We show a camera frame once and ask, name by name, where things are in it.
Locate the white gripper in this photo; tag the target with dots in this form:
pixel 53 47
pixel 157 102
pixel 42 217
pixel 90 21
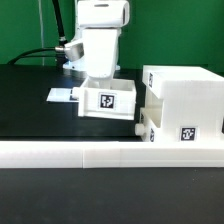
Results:
pixel 94 49

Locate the white drawer box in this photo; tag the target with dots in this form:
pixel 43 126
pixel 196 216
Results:
pixel 149 127
pixel 117 102

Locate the white front drawer box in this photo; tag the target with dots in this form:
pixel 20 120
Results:
pixel 149 127

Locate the white drawer cabinet frame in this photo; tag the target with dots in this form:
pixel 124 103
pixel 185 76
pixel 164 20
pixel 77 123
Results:
pixel 191 99

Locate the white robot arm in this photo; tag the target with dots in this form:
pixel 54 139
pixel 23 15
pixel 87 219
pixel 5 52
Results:
pixel 100 24

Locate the fiducial marker sheet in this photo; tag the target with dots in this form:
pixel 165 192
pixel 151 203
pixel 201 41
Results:
pixel 61 95

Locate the white L-shaped border fence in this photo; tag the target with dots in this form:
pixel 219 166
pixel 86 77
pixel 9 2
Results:
pixel 55 154

